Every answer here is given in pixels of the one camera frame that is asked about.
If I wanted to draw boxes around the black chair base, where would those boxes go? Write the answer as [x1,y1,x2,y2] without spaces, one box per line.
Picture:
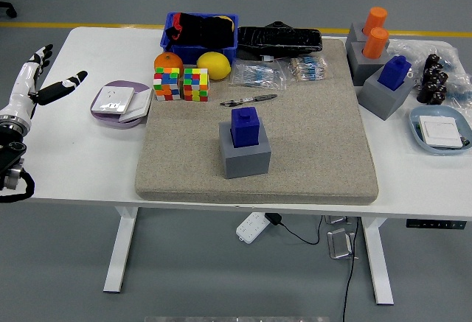
[0,1,18,19]

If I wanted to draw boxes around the orange cylinder seal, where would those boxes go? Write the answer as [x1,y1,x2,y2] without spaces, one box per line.
[363,6,389,36]
[361,26,390,60]

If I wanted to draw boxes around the white power strip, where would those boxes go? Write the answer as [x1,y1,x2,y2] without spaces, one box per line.
[235,211,271,245]

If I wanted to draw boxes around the orange fruit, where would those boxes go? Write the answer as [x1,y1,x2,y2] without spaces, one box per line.
[153,52,185,74]

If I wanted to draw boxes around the grey square seal holder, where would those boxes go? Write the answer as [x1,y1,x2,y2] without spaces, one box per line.
[357,66,417,122]
[218,121,272,180]

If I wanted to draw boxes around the clear plastic bags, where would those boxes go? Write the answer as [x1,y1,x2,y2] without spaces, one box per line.
[386,38,472,111]

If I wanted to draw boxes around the black and red cloth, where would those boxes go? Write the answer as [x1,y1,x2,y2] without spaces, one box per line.
[164,12,236,49]

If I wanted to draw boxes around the colourful puzzle cube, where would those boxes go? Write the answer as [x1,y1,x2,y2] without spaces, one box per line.
[182,67,210,102]
[153,66,182,102]

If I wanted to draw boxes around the metal floor bracket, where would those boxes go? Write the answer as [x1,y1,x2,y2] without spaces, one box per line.
[324,214,353,226]
[327,228,357,260]

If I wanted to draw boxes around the black table control panel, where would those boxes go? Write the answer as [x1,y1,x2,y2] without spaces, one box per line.
[406,218,468,230]

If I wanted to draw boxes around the white switch panel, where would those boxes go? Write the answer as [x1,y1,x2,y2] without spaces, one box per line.
[117,88,155,124]
[418,115,465,149]

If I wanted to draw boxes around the black pen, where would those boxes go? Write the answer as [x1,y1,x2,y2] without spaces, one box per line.
[219,94,278,108]

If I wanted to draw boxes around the light blue tray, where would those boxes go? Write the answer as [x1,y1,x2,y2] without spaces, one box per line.
[409,105,472,156]

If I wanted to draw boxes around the white wall socket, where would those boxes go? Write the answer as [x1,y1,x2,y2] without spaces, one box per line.
[91,85,136,116]

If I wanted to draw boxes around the blue plastic bin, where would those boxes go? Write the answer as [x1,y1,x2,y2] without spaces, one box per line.
[159,12,240,66]

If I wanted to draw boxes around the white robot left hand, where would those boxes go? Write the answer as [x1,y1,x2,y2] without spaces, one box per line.
[0,43,89,126]

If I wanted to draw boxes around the black floor cable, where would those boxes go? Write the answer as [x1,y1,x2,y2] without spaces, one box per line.
[341,217,361,322]

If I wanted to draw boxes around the black plug with cord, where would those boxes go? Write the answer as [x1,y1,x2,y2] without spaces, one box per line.
[264,212,325,245]

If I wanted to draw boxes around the blue square seal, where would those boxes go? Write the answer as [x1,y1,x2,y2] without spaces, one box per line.
[378,55,412,91]
[230,106,263,149]

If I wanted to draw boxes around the bag of blue resistors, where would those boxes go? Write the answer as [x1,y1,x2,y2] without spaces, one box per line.
[228,58,288,91]

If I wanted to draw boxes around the yellow lemon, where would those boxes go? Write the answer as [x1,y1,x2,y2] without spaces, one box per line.
[195,51,232,81]

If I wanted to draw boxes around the yellow item in bin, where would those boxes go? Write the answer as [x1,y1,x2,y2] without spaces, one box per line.
[217,15,235,32]

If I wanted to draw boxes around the bag of brown resistors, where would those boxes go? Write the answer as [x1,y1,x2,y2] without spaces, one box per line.
[277,55,333,83]

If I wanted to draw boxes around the white table leg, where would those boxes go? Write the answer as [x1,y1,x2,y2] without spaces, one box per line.
[360,217,395,305]
[103,206,140,293]

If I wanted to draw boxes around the grey-brown mat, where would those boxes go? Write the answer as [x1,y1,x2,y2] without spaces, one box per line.
[134,38,380,206]

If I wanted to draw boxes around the purple plate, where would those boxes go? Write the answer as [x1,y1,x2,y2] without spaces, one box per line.
[89,80,153,130]

